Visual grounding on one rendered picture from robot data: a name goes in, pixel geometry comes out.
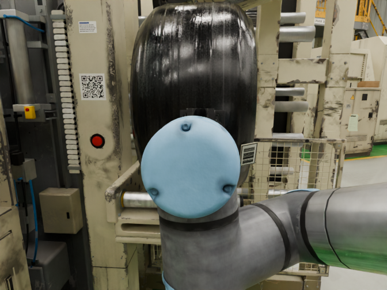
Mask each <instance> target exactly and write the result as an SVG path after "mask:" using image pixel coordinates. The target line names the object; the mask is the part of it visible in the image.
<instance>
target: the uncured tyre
mask: <svg viewBox="0 0 387 290"><path fill-rule="evenodd" d="M130 108H131V124H132V133H133V138H134V144H135V149H136V154H137V157H138V161H139V164H140V166H141V161H142V156H143V153H144V150H145V148H146V146H147V144H148V142H149V141H150V139H151V138H152V137H153V136H154V135H155V134H156V133H157V132H158V131H159V130H160V129H161V128H162V127H164V126H165V125H167V124H168V123H169V122H171V121H173V120H175V119H178V118H180V110H187V108H198V109H204V108H206V109H208V108H210V109H214V110H225V129H226V130H227V131H228V133H229V134H230V135H231V136H232V138H233V140H234V141H235V143H236V146H237V148H238V152H239V156H240V151H241V145H243V144H248V143H253V142H254V137H255V126H256V111H257V53H256V37H255V29H254V25H253V21H252V19H251V18H250V17H249V16H248V15H247V14H246V13H245V12H244V11H243V10H242V8H241V7H240V6H239V5H237V4H235V3H231V2H190V3H166V4H164V5H161V6H158V7H155V8H154V9H153V11H152V12H151V13H150V14H149V15H148V16H147V18H146V19H145V20H144V22H142V24H141V26H140V27H139V29H138V32H137V34H136V38H135V43H134V49H133V53H132V61H131V75H130ZM249 168H250V165H246V166H240V176H239V179H238V183H237V188H238V187H239V186H240V185H241V184H242V183H244V182H245V180H246V178H247V176H248V173H249Z"/></svg>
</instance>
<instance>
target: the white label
mask: <svg viewBox="0 0 387 290"><path fill-rule="evenodd" d="M257 145H258V142H254V143H248V144H243V145H241V151H240V166H246V165H251V164H254V163H255V161H256V153H257Z"/></svg>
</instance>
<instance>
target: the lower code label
mask: <svg viewBox="0 0 387 290"><path fill-rule="evenodd" d="M79 82H80V89H81V100H106V92H105V76H104V74H79Z"/></svg>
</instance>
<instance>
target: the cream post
mask: <svg viewBox="0 0 387 290"><path fill-rule="evenodd" d="M64 9H65V15H66V26H67V37H68V43H69V54H70V65H71V76H72V83H73V93H74V102H75V116H76V122H77V133H78V144H79V155H80V161H81V170H82V182H83V190H84V200H85V212H86V223H87V229H88V240H89V251H90V262H91V269H92V280H93V290H139V273H138V252H137V243H119V242H116V240H115V237H116V235H115V224H114V223H108V222H107V214H106V207H105V191H106V190H107V189H108V188H109V187H110V186H111V185H112V184H113V183H114V182H115V181H116V180H117V179H118V178H119V177H120V176H122V175H123V174H124V173H125V172H126V171H127V170H128V169H129V168H130V167H131V166H132V148H131V127H130V107H129V96H128V75H127V54H126V34H125V23H124V2H123V0H64ZM79 21H96V28H97V33H79V25H78V22H79ZM79 74H104V76H105V92H106V100H81V89H80V82H79ZM96 136H99V137H100V138H102V140H103V143H102V145H100V146H95V145H94V144H93V143H92V139H93V138H94V137H96Z"/></svg>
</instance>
